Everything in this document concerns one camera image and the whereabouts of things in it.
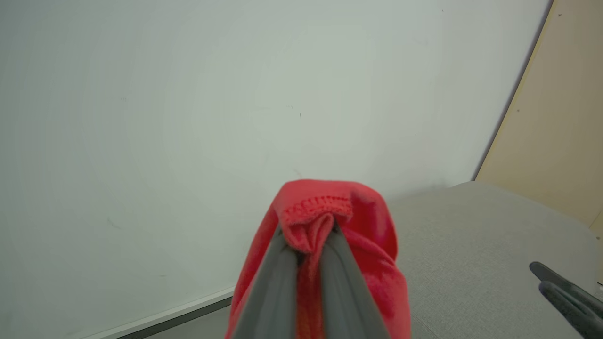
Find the white baseboard strip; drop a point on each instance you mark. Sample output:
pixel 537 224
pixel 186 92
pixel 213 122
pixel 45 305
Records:
pixel 179 313

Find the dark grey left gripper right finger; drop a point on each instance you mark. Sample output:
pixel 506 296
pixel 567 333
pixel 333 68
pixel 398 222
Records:
pixel 346 292

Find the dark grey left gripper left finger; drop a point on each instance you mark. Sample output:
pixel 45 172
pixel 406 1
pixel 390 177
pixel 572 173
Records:
pixel 271 292

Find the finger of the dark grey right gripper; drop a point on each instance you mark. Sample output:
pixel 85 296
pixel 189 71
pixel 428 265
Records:
pixel 574 308
pixel 560 278

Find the beige wooden panel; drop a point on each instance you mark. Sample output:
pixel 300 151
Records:
pixel 556 117

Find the red cloth garment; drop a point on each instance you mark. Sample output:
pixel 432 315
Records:
pixel 372 235

